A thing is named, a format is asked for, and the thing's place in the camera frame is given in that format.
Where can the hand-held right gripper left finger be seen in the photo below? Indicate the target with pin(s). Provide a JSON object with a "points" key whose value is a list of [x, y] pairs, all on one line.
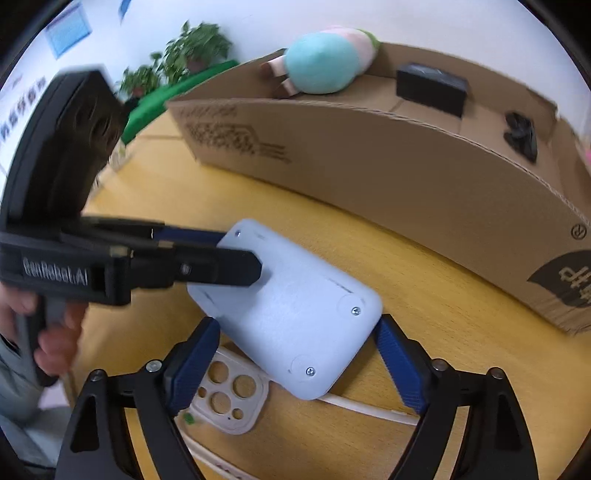
{"points": [[191, 369]]}

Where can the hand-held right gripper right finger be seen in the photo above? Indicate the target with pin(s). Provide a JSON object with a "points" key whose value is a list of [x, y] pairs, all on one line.
{"points": [[401, 364]]}

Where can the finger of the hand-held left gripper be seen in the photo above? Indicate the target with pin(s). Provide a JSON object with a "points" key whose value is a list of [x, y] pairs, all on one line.
{"points": [[194, 237], [207, 267]]}

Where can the white plastic device housing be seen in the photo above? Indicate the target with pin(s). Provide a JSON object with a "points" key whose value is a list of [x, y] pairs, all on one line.
{"points": [[300, 314]]}

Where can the large cardboard box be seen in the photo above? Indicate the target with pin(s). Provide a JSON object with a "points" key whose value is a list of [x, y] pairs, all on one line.
{"points": [[415, 184]]}

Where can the person's left forearm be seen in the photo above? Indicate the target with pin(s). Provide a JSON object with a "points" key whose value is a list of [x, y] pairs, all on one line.
{"points": [[18, 401]]}

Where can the wooden desktop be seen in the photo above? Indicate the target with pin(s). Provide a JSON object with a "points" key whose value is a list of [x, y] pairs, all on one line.
{"points": [[461, 346]]}

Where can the person's left hand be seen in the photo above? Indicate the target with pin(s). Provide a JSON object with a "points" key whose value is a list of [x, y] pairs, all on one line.
{"points": [[62, 350]]}

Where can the white phone case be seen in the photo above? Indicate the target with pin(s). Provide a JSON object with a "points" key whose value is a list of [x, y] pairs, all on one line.
{"points": [[251, 415]]}

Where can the green shelf top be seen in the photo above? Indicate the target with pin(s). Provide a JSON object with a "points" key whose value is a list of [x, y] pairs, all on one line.
{"points": [[152, 106]]}

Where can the small potted green plant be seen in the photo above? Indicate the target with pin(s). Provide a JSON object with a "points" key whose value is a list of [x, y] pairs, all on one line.
{"points": [[141, 78]]}

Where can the large potted green plant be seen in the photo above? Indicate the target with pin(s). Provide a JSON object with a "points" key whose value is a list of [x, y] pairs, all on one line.
{"points": [[198, 46]]}

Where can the pink and teal plush toy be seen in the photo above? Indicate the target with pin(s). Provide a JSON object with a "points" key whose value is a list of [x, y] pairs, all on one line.
{"points": [[323, 60]]}

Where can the small black gadget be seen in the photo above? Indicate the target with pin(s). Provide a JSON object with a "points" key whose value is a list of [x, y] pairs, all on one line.
{"points": [[521, 136]]}

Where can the black rectangular box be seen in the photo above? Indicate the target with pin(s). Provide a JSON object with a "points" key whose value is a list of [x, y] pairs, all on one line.
{"points": [[429, 90]]}

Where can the pink object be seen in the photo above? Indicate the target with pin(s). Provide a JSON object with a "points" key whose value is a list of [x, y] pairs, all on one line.
{"points": [[588, 159]]}

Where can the white wall notice sheet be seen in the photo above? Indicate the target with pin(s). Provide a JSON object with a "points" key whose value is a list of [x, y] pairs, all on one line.
{"points": [[23, 106]]}

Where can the blue wall poster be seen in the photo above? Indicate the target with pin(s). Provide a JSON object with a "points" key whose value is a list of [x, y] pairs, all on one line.
{"points": [[69, 30]]}

